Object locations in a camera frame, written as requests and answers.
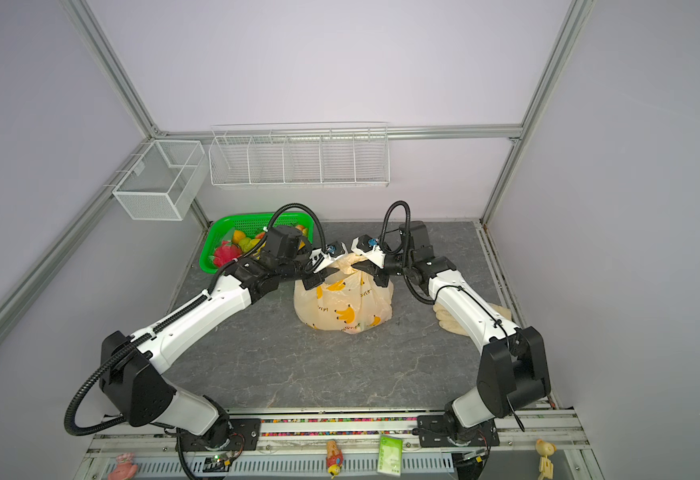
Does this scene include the beige plastic bag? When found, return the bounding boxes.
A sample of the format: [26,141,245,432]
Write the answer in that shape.
[294,254,394,334]

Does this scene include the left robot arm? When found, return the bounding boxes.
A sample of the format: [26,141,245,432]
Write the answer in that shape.
[63,204,345,449]

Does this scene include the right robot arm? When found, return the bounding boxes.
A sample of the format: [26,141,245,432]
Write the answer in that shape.
[352,200,552,431]

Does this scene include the green yellow pear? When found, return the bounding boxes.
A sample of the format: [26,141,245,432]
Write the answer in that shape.
[238,237,258,253]

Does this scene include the pink dragon fruit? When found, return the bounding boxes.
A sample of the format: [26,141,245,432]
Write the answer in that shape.
[211,240,243,268]

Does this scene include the green plastic basket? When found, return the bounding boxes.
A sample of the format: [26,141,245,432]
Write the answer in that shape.
[199,211,317,274]

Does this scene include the green white card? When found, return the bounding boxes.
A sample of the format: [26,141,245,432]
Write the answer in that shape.
[377,435,404,477]

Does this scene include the white mesh box basket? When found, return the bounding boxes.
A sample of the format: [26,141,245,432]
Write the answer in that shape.
[113,140,210,221]

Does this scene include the red yellow toy figure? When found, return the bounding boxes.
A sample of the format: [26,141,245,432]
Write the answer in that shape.
[326,440,344,478]

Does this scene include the pink toy figure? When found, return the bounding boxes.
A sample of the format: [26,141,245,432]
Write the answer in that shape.
[107,453,139,480]

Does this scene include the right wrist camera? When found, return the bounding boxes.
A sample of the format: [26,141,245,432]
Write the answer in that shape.
[351,234,386,268]

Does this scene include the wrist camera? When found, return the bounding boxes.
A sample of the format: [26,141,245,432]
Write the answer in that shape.
[351,234,386,268]
[317,241,349,271]

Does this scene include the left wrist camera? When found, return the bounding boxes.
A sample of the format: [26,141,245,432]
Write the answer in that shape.
[317,241,349,271]

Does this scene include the white wire shelf rack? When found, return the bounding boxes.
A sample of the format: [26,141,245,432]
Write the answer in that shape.
[208,122,391,187]

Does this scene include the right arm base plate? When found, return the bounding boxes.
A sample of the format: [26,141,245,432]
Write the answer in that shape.
[412,412,500,448]

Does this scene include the aluminium front rail frame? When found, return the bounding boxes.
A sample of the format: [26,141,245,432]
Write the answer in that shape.
[75,401,604,479]

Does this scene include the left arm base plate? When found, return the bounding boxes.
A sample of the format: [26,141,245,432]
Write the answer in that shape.
[178,417,262,452]

